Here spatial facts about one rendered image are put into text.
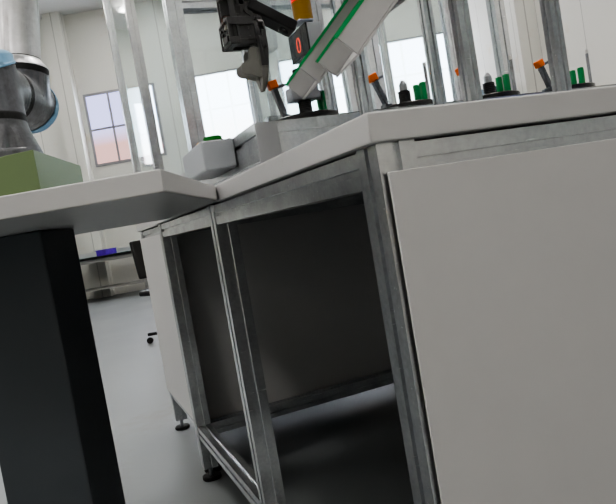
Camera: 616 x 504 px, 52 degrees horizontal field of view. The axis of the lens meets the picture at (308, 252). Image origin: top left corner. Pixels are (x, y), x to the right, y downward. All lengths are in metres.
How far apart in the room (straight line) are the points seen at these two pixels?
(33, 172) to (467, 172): 0.80
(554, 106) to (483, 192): 0.14
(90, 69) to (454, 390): 11.88
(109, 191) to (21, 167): 0.44
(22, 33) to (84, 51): 10.96
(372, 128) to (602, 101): 0.30
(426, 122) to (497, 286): 0.19
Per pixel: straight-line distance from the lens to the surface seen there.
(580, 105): 0.79
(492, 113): 0.71
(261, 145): 1.20
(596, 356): 0.80
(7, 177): 1.24
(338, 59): 1.08
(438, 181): 0.66
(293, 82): 1.21
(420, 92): 1.56
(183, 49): 2.51
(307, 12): 1.69
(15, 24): 1.53
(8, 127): 1.33
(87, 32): 12.55
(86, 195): 0.82
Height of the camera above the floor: 0.77
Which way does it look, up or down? 3 degrees down
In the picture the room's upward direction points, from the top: 10 degrees counter-clockwise
